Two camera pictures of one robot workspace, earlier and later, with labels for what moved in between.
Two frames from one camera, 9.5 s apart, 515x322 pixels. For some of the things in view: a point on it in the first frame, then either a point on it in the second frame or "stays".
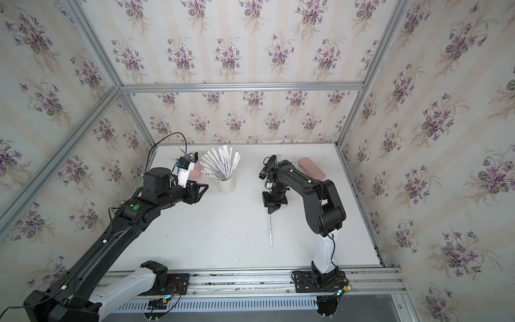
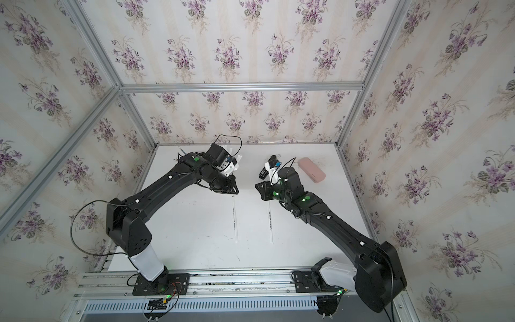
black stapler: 263,174 stays
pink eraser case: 306,164 stays
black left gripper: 195,196 -> 229,187
